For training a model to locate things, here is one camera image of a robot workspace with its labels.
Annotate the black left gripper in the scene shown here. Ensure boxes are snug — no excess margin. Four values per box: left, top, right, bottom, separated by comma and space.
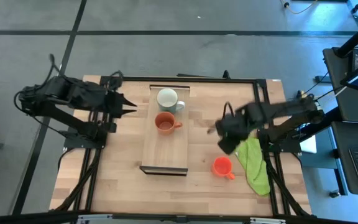
104, 90, 138, 119

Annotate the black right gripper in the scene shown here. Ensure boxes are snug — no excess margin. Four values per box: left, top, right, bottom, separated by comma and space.
206, 104, 260, 156

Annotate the white ceramic mug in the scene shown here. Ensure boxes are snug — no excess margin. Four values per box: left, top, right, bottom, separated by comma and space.
156, 88, 186, 114

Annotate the orange ceramic mug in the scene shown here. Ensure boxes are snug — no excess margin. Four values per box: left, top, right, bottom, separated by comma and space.
154, 111, 183, 136

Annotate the small bright orange cup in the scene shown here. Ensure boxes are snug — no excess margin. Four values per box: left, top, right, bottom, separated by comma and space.
211, 156, 236, 181

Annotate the green microfibre cloth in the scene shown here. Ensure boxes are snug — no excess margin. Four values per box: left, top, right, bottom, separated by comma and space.
234, 136, 272, 197

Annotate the wooden tray rack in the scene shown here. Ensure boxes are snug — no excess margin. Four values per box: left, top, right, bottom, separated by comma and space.
139, 83, 191, 177

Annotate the white paper sheet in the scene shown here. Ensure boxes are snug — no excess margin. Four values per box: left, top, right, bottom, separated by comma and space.
299, 134, 318, 154

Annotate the black side desk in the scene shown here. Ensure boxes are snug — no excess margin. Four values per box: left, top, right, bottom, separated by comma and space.
321, 46, 358, 197

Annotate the black slanted pole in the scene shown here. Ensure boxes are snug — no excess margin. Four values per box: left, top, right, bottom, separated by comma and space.
334, 22, 358, 58

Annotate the black aluminium table frame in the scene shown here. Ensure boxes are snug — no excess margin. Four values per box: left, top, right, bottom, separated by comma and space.
50, 70, 311, 218

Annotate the black cable bundle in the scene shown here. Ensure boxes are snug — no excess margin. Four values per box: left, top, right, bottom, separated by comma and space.
53, 147, 103, 213
262, 151, 308, 217

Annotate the black overhead mount bar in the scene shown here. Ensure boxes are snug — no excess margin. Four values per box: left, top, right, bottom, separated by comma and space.
0, 210, 358, 224

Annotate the yellow cable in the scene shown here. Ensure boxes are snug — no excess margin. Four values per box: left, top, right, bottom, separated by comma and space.
279, 0, 319, 16

